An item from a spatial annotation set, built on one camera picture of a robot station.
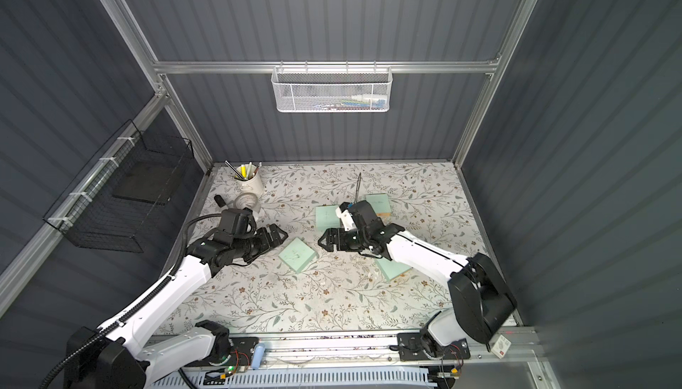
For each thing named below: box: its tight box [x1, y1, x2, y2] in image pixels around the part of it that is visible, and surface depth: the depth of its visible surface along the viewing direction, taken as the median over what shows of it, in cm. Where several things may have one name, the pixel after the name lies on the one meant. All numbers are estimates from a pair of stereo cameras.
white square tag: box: [491, 333, 512, 360], surface depth 74 cm
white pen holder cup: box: [234, 164, 264, 196], surface depth 107 cm
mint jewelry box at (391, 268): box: [375, 256, 412, 281], surface depth 88 cm
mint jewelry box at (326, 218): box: [315, 205, 341, 231], surface depth 101 cm
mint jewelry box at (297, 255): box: [277, 237, 318, 274], surface depth 91 cm
